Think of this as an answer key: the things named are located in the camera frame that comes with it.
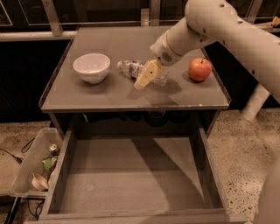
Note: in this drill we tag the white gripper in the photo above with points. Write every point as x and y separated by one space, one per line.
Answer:
162 52

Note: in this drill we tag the clear plastic water bottle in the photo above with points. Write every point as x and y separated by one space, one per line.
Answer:
132 68

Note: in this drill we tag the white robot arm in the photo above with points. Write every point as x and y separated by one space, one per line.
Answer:
206 21

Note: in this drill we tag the grey cabinet with top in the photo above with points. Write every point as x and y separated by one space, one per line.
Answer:
68 93

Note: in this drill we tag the open grey top drawer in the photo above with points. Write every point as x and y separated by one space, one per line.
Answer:
125 172

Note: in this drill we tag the red apple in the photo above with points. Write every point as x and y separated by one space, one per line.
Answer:
199 69

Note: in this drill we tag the white ceramic bowl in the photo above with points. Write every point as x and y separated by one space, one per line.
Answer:
93 67

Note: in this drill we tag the metal can in bin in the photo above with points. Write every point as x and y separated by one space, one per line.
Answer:
54 149

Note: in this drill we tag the green item in bin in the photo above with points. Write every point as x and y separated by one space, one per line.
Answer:
49 163

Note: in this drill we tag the small beige cup in bin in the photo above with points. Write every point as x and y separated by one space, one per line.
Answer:
39 182

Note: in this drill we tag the clear plastic bin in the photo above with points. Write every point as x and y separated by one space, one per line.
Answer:
22 186

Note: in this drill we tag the metal railing frame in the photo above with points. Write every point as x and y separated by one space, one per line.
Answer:
31 20

